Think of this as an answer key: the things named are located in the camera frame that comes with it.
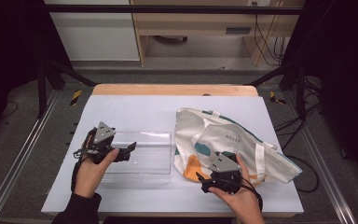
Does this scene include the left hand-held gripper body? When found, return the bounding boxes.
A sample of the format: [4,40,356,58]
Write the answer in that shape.
[82,121,131,165]

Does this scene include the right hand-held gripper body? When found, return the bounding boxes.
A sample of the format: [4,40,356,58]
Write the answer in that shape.
[203,151,244,196]

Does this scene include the clear plastic tray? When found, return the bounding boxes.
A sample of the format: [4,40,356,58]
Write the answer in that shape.
[100,131,172,185]

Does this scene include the white patterned tote bag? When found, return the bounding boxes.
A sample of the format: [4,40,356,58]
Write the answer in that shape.
[172,106,304,189]

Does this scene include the person's right hand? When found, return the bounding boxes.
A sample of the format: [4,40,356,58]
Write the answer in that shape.
[208,153,266,220]

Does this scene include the person's left hand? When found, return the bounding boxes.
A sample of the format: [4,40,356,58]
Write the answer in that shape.
[74,147,120,200]

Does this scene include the white table mat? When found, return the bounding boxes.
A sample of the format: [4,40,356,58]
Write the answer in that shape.
[40,94,306,217]

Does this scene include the yellow black tape piece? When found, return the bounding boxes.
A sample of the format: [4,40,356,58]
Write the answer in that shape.
[69,89,84,107]
[268,90,287,106]

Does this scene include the wooden table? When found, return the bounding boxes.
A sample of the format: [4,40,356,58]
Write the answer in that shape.
[55,82,296,219]

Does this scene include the black metal stand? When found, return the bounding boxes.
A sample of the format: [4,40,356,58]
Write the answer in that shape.
[244,57,310,121]
[35,57,98,119]

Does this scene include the white cabinet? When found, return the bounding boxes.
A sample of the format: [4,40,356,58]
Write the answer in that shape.
[44,0,142,63]

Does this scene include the black curtain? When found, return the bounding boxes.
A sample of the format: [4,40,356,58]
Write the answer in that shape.
[280,0,358,183]
[0,0,75,147]

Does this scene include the black horizontal bar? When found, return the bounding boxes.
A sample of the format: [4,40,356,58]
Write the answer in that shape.
[42,4,306,16]

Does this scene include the light wooden desk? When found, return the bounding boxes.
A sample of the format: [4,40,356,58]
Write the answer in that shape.
[130,0,306,67]

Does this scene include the right hand-held gripper black cable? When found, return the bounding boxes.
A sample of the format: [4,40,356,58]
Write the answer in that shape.
[217,176,265,213]

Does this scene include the hand-held gripper black cable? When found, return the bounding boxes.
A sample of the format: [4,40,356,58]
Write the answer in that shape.
[70,128,97,194]
[217,176,265,213]

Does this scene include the left hand-held gripper black cable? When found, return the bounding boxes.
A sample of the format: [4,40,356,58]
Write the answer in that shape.
[70,128,97,194]

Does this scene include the black floor cables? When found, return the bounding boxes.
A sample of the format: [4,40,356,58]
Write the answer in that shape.
[272,76,324,194]

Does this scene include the aluminium rail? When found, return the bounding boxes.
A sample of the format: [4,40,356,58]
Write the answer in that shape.
[282,91,358,224]
[0,89,61,224]

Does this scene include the thin floor cable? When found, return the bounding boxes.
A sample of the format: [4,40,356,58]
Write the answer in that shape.
[0,100,20,119]

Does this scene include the black hanging cables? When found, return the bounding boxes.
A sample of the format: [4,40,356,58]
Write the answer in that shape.
[252,1,290,67]

